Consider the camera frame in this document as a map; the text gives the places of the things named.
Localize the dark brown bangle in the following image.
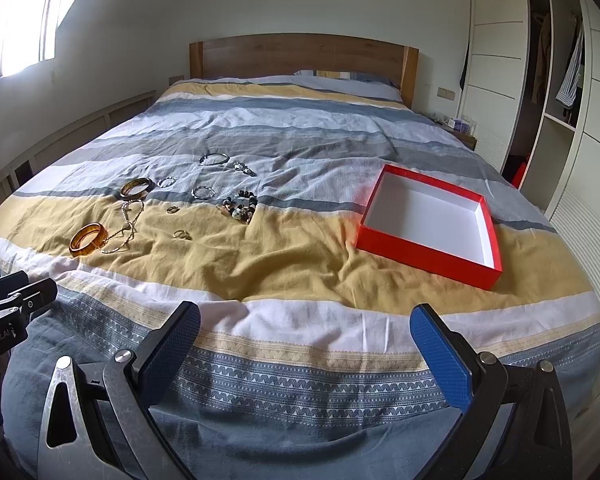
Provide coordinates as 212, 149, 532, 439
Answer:
119, 177, 155, 200

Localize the amber bangle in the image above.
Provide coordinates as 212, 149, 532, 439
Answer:
68, 222, 108, 258

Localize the silver ring bangle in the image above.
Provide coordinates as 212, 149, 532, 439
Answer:
190, 185, 215, 200

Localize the wooden nightstand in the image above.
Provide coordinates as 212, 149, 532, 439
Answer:
438, 122, 477, 151

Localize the striped duvet cover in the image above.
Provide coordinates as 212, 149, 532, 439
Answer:
0, 76, 600, 479

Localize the grey pillow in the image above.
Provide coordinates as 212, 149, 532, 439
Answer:
294, 70, 402, 103

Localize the wall switch plate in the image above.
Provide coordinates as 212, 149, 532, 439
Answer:
437, 87, 455, 101

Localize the red item in wardrobe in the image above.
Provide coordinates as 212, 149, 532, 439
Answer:
512, 162, 527, 188

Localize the low white wall cabinet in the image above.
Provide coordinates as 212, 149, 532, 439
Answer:
0, 90, 156, 205

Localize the large silver bangle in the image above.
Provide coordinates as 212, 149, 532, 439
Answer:
199, 152, 230, 166

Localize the window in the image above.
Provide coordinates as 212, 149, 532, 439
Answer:
0, 0, 76, 78

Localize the white wardrobe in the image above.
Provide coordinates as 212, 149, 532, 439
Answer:
460, 0, 600, 300

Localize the beaded bracelet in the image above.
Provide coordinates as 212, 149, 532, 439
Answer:
221, 188, 259, 226

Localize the wooden headboard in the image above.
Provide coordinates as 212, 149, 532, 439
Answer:
188, 32, 419, 106

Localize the gold chain necklace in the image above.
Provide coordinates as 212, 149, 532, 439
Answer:
99, 198, 146, 255

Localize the red jewelry box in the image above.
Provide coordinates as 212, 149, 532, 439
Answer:
355, 165, 503, 290

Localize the striped hanging shirt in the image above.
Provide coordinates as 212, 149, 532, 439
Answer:
556, 28, 584, 108

